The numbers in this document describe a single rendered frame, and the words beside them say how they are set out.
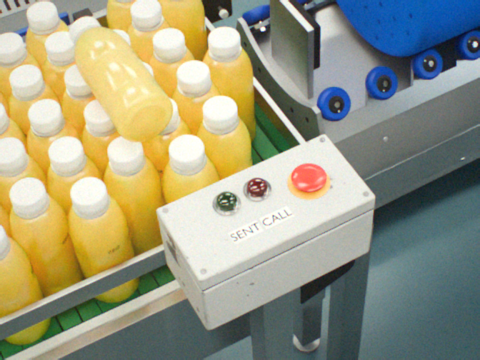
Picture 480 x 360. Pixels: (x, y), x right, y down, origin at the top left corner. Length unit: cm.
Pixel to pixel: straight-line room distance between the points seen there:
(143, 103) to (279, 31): 33
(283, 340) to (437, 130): 39
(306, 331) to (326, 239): 107
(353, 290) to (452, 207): 74
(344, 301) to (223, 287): 77
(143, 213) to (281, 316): 20
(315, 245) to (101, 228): 23
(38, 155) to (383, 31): 48
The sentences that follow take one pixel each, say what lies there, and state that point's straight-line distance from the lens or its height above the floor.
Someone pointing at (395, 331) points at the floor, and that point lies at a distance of 214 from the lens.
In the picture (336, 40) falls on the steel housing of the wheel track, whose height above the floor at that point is 93.
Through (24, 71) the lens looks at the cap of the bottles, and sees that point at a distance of 115.
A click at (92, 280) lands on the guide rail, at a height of 98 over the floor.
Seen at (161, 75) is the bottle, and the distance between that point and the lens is 116.
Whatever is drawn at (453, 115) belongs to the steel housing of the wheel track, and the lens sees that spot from 136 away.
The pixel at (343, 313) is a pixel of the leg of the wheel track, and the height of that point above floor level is 38.
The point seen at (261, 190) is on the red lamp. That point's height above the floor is 111.
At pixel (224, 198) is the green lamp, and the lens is 93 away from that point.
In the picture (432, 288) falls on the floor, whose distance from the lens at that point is 220.
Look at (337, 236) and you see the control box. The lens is 96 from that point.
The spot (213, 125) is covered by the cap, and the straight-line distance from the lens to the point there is 105.
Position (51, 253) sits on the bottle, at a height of 100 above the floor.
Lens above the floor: 185
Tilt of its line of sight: 51 degrees down
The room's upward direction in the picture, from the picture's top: 4 degrees counter-clockwise
